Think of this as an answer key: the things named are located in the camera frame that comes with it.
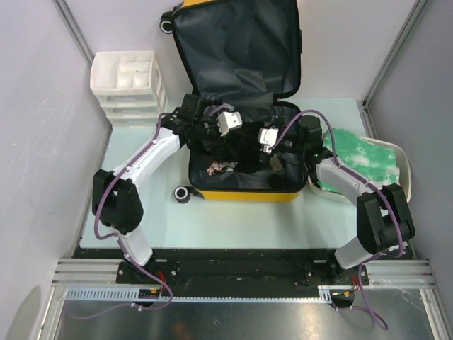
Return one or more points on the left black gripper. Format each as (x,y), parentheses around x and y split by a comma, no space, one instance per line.
(218,139)

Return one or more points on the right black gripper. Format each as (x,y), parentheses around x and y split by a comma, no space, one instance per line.
(275,149)

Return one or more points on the black floral print t-shirt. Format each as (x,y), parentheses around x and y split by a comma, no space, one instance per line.
(239,152)

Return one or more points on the green cloth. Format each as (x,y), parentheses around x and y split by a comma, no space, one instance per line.
(373,161)

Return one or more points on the yellow Pikachu hard-shell suitcase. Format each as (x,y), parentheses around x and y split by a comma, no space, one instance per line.
(246,54)

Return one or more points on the white plastic drawer organizer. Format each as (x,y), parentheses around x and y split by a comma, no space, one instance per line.
(129,87)

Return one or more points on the small beige bottle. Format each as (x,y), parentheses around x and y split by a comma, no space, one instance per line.
(275,163)

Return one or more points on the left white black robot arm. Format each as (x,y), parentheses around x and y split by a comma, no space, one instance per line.
(116,203)

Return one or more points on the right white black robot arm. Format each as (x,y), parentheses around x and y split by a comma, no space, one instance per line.
(384,221)

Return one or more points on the black round cap container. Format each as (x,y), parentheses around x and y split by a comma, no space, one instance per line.
(276,182)

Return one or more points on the light blue table mat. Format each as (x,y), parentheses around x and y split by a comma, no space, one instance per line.
(309,221)

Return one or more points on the white plastic tray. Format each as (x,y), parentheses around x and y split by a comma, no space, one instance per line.
(402,162)

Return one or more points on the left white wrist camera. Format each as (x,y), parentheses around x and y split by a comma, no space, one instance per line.
(228,121)

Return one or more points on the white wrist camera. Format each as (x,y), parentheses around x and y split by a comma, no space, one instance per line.
(267,137)
(228,121)

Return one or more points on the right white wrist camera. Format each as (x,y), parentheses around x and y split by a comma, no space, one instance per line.
(267,137)

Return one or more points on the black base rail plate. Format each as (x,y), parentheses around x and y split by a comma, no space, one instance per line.
(244,273)

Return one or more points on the grey slotted cable duct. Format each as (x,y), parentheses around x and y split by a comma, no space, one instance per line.
(137,295)

